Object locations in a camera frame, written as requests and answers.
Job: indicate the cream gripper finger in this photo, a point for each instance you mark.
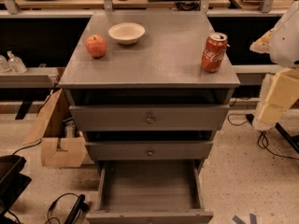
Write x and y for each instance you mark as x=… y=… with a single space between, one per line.
x=262 y=45
x=278 y=93

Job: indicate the red coke can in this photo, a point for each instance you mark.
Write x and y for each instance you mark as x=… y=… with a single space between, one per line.
x=214 y=51

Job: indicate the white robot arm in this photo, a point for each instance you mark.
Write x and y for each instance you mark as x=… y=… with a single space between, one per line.
x=284 y=41

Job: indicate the grey drawer cabinet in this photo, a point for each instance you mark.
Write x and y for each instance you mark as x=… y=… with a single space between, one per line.
x=161 y=68

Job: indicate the grey top drawer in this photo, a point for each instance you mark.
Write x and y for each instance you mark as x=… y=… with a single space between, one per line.
x=96 y=118

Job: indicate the grey middle drawer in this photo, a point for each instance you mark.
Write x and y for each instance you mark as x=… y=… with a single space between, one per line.
x=149 y=150

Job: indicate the grey open bottom drawer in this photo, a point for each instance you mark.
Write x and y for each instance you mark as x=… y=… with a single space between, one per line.
x=149 y=192

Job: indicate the black metal stand leg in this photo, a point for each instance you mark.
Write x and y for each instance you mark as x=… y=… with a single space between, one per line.
x=292 y=140

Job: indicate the white bowl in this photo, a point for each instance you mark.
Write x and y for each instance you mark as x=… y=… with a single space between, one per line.
x=126 y=33

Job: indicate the red apple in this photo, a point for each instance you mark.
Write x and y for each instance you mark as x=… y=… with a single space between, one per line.
x=96 y=45

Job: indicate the brown cardboard box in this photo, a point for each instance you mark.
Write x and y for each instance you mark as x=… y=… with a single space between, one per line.
x=57 y=150

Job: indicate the clear sanitizer bottle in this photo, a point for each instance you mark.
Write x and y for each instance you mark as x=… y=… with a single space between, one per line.
x=16 y=64

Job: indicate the clear plastic bottle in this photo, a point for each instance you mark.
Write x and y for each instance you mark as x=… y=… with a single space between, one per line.
x=4 y=66

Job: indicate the black chair base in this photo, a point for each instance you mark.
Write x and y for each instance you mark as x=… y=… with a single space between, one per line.
x=12 y=183

